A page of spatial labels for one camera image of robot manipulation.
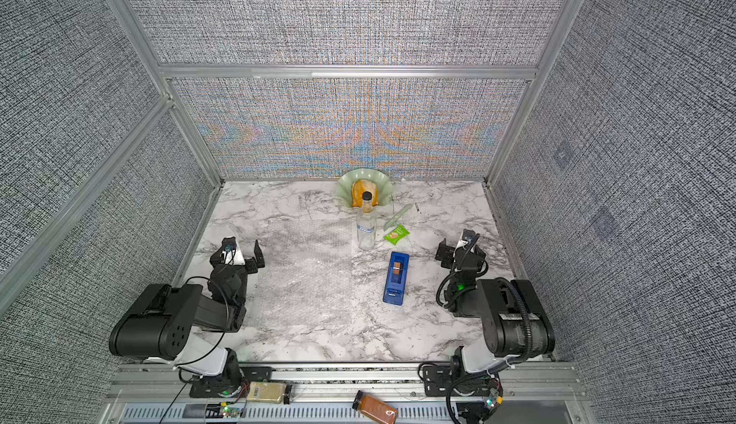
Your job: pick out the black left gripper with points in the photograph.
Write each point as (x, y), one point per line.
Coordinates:
(250, 265)

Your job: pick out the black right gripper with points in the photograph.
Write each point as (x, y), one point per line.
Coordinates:
(448, 252)

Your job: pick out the clear bubble wrap sheet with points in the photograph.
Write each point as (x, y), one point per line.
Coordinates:
(306, 283)

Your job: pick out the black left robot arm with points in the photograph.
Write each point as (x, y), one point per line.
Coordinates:
(159, 325)

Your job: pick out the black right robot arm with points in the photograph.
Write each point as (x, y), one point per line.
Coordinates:
(515, 327)

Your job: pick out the clear plastic wrapper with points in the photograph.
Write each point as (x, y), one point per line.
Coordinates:
(395, 219)

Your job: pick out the green snack packet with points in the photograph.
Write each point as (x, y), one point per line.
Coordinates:
(396, 235)

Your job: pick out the blue tape dispenser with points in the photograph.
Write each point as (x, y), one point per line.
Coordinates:
(395, 283)

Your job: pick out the green scalloped plate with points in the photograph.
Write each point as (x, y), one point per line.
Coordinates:
(344, 185)

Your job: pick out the orange bread roll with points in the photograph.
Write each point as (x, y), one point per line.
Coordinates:
(371, 188)

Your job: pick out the beige electronics box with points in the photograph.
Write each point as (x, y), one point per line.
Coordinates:
(269, 392)

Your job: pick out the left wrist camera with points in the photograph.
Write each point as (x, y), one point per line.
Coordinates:
(234, 258)

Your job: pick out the aluminium front rail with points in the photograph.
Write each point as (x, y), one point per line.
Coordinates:
(536, 392)

